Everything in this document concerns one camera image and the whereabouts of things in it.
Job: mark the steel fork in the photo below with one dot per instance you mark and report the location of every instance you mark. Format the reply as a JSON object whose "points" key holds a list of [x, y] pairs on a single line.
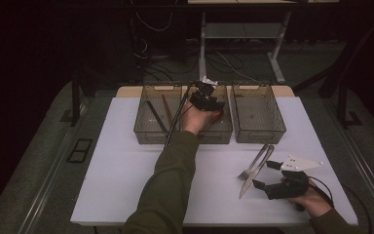
{"points": [[245, 174]]}

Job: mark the steel knife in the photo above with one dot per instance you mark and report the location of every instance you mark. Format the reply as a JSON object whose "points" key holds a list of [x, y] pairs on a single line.
{"points": [[250, 182]]}

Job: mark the person's right hand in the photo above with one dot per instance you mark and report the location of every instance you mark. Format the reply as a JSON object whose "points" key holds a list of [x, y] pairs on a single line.
{"points": [[315, 203]]}

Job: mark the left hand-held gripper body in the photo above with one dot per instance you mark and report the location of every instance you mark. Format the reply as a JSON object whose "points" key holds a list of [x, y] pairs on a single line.
{"points": [[206, 96]]}

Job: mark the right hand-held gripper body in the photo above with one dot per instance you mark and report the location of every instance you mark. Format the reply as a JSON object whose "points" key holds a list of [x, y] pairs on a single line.
{"points": [[289, 188]]}

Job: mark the smoky clear plastic bin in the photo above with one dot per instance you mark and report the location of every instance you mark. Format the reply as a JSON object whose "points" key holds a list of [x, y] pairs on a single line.
{"points": [[256, 113], [156, 136], [225, 130]]}

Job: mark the white metal desk frame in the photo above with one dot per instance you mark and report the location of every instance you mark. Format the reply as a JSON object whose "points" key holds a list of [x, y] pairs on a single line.
{"points": [[202, 48]]}

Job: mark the black metal stand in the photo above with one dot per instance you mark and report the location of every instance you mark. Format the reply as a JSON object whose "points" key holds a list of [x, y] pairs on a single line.
{"points": [[341, 107], [75, 107]]}

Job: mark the black slanted metal bar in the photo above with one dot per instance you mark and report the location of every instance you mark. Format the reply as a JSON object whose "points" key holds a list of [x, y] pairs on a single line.
{"points": [[337, 68]]}

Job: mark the person's left hand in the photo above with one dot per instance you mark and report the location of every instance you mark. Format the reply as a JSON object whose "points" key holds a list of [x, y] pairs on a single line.
{"points": [[196, 120]]}

